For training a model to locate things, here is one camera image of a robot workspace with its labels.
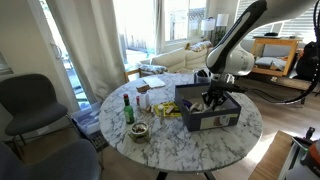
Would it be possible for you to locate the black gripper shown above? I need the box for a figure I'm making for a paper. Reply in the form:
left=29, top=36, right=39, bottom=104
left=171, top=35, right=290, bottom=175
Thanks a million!
left=201, top=74, right=246, bottom=107

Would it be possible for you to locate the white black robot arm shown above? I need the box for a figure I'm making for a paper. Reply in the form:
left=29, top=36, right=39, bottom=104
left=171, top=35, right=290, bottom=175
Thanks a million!
left=202, top=0, right=319, bottom=108

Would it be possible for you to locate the navy blue cardboard box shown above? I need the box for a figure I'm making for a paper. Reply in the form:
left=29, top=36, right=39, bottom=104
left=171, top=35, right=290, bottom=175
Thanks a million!
left=174, top=83, right=241, bottom=132

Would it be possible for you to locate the small brown box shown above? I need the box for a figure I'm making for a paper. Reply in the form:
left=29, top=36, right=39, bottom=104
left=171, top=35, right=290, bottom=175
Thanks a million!
left=136, top=84, right=151, bottom=93

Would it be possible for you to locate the yellow flat package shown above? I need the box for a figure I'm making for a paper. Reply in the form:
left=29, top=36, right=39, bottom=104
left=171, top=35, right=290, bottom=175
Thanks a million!
left=153, top=102, right=181, bottom=117

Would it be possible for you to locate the white notepad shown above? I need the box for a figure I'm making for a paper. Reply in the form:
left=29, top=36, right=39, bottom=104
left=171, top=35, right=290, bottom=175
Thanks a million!
left=143, top=77, right=165, bottom=88

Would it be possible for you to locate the small white plastic bottle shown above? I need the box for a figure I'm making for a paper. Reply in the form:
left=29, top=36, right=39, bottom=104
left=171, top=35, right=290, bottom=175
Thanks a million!
left=139, top=92, right=150, bottom=109

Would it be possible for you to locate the patterned grey cushion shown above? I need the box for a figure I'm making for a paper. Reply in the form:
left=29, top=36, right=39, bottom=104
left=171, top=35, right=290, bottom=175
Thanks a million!
left=140, top=64, right=167, bottom=74

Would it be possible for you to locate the white table lamp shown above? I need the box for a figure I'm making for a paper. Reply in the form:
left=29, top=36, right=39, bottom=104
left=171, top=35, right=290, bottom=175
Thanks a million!
left=201, top=17, right=216, bottom=34

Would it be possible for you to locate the cream sofa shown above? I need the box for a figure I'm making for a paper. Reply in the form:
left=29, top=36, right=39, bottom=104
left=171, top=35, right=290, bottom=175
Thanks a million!
left=139, top=39, right=301, bottom=75

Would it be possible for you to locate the ceramic mug with contents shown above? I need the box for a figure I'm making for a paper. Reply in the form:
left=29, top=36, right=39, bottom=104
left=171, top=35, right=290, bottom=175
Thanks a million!
left=129, top=122, right=150, bottom=144

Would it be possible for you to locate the green glass bottle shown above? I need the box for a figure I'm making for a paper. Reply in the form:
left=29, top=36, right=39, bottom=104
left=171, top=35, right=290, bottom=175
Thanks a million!
left=123, top=94, right=135, bottom=124

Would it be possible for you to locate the light wooden bench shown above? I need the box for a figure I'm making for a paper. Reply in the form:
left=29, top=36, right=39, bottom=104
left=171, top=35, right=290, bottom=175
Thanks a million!
left=248, top=131, right=292, bottom=180

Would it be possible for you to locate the plastic storage bin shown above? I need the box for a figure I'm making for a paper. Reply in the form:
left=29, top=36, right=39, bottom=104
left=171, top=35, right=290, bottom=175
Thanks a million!
left=70, top=101, right=110, bottom=154

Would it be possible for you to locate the white curtain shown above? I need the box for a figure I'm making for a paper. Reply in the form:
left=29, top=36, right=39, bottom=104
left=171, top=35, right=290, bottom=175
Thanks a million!
left=46, top=0, right=125, bottom=103

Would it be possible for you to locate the blue grey chair foreground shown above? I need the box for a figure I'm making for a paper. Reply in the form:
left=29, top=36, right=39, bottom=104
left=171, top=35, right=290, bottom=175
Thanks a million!
left=0, top=139, right=100, bottom=180

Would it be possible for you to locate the dark grey chair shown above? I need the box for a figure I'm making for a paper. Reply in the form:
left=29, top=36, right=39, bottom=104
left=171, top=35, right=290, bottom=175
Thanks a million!
left=0, top=74, right=70, bottom=158

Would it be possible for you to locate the black cable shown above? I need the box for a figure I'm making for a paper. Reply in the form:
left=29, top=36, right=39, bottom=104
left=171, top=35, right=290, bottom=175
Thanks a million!
left=245, top=0, right=320, bottom=105

